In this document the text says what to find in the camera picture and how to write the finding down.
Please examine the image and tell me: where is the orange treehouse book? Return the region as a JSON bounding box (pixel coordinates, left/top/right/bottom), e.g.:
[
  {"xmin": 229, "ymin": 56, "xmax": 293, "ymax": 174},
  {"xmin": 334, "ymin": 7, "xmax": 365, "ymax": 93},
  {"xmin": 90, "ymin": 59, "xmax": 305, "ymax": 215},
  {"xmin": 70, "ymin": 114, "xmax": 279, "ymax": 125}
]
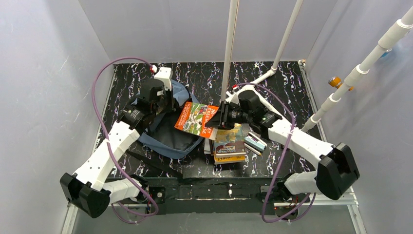
[{"xmin": 174, "ymin": 101, "xmax": 219, "ymax": 140}]

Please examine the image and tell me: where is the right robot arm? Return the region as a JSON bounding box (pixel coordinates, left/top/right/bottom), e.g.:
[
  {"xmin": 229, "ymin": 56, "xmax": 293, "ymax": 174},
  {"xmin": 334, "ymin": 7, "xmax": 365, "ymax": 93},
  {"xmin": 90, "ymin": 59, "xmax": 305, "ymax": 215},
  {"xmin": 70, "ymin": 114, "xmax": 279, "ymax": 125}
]
[{"xmin": 205, "ymin": 90, "xmax": 360, "ymax": 200}]

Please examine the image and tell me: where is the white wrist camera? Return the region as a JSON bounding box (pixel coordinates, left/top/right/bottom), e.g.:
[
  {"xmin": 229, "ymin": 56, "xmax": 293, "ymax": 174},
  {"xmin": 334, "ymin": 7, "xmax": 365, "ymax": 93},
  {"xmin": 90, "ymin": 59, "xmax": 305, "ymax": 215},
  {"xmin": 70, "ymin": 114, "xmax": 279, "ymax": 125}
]
[
  {"xmin": 225, "ymin": 85, "xmax": 240, "ymax": 105},
  {"xmin": 154, "ymin": 67, "xmax": 172, "ymax": 91}
]

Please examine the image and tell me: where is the bottom dark white book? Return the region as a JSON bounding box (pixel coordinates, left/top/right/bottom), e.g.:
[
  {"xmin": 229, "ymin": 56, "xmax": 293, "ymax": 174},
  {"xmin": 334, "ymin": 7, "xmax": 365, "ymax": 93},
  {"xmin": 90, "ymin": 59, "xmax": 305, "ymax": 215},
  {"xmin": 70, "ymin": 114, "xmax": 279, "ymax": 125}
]
[{"xmin": 204, "ymin": 138, "xmax": 214, "ymax": 155}]

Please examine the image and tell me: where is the aluminium rail base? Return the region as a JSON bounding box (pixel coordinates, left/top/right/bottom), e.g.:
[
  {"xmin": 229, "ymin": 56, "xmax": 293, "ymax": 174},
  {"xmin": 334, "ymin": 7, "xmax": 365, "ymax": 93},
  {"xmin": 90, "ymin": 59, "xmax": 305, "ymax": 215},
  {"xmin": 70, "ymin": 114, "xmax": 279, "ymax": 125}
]
[{"xmin": 62, "ymin": 178, "xmax": 366, "ymax": 234}]

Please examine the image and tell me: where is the yellow orange book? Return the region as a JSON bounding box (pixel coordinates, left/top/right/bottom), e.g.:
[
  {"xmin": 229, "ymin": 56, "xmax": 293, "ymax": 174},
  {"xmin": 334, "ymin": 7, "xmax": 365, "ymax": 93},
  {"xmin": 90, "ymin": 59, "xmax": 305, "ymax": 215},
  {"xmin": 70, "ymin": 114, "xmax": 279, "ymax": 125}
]
[{"xmin": 213, "ymin": 141, "xmax": 246, "ymax": 165}]

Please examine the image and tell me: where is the blue white eraser case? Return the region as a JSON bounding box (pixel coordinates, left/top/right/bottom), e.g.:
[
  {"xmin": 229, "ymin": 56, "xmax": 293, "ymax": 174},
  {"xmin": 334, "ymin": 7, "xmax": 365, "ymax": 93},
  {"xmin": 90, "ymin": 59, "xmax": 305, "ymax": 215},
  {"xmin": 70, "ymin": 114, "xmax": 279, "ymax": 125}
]
[{"xmin": 244, "ymin": 132, "xmax": 267, "ymax": 152}]

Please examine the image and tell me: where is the blue student backpack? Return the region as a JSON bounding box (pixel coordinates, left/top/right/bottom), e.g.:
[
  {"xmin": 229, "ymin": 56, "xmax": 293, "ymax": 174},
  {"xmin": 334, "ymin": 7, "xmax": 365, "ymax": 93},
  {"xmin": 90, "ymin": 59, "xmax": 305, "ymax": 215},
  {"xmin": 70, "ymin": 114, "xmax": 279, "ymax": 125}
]
[{"xmin": 118, "ymin": 80, "xmax": 203, "ymax": 159}]

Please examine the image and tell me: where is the orange knob on wall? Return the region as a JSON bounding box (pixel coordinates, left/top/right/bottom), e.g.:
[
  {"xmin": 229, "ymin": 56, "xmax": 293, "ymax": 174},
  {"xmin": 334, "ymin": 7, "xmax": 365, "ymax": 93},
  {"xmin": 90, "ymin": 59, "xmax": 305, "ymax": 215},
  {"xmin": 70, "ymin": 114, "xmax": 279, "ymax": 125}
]
[{"xmin": 328, "ymin": 77, "xmax": 342, "ymax": 89}]

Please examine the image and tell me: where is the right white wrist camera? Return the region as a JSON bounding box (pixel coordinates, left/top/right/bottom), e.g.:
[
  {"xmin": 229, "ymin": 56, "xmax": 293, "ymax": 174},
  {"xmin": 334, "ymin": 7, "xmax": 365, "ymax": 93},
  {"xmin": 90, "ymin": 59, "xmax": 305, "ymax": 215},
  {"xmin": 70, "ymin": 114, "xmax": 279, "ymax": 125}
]
[{"xmin": 225, "ymin": 85, "xmax": 240, "ymax": 105}]

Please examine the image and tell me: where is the white pvc pipe frame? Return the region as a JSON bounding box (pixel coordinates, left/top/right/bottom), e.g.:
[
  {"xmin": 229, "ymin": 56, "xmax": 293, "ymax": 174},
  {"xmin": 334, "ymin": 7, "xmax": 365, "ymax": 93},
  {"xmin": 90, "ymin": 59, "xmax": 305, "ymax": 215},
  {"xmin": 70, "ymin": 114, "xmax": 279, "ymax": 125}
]
[{"xmin": 219, "ymin": 0, "xmax": 413, "ymax": 133}]

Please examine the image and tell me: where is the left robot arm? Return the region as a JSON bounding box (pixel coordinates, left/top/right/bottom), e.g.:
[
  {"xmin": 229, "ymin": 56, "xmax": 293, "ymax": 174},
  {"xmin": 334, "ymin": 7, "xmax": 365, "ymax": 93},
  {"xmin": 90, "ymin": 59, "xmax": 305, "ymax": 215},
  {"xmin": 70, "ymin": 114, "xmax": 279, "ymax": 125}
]
[{"xmin": 60, "ymin": 78, "xmax": 175, "ymax": 218}]

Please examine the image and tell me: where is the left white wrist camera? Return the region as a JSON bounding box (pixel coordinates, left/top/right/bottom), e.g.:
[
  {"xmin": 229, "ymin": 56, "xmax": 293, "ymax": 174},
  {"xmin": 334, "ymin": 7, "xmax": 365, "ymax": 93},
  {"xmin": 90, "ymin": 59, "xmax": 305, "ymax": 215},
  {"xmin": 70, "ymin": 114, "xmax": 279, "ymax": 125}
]
[{"xmin": 154, "ymin": 67, "xmax": 172, "ymax": 91}]

